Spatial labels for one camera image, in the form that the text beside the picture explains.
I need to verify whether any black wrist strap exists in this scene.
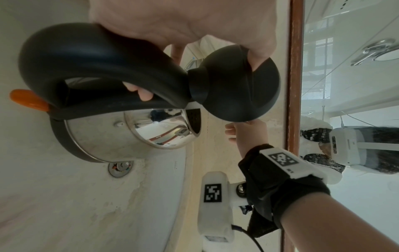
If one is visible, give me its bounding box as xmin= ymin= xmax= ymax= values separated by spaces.
xmin=238 ymin=144 xmax=331 ymax=238

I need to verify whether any chrome sink drain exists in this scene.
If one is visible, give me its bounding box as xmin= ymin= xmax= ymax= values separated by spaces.
xmin=108 ymin=160 xmax=134 ymax=178

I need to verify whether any white marker tag tracker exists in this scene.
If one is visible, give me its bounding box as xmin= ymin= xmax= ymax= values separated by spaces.
xmin=259 ymin=147 xmax=343 ymax=185

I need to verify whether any black cable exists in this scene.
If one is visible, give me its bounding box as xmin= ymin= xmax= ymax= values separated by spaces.
xmin=231 ymin=224 xmax=266 ymax=252

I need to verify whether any brown framed mirror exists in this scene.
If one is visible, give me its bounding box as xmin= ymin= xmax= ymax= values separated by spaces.
xmin=284 ymin=0 xmax=399 ymax=252

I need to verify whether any white ceramic sink basin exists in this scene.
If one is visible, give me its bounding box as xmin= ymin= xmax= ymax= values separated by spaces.
xmin=0 ymin=0 xmax=188 ymax=252

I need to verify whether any person's right forearm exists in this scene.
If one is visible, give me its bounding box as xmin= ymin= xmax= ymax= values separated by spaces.
xmin=279 ymin=191 xmax=399 ymax=252

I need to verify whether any steel kettle with black handle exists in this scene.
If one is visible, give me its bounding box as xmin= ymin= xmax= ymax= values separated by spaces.
xmin=9 ymin=22 xmax=281 ymax=164

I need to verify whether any chrome faucet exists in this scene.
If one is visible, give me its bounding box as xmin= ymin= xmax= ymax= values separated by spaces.
xmin=186 ymin=56 xmax=204 ymax=72

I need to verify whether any person's left hand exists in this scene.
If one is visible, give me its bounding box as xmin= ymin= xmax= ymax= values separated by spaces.
xmin=88 ymin=0 xmax=278 ymax=102

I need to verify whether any white wrist camera unit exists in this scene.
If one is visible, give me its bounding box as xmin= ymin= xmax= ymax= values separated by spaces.
xmin=197 ymin=171 xmax=250 ymax=243

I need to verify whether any person's right hand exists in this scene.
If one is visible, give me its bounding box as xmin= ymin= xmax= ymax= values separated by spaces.
xmin=225 ymin=119 xmax=269 ymax=158

